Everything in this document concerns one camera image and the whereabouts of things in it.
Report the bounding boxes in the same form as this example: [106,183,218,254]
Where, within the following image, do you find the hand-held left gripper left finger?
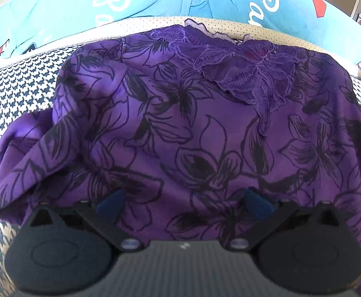
[24,189,143,252]

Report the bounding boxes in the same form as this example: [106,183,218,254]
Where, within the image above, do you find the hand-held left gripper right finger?
[229,188,345,252]

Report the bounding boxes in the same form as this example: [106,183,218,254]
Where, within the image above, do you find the purple floral garment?
[0,25,361,297]

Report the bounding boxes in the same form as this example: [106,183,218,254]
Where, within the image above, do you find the houndstooth sofa mat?
[0,15,361,297]

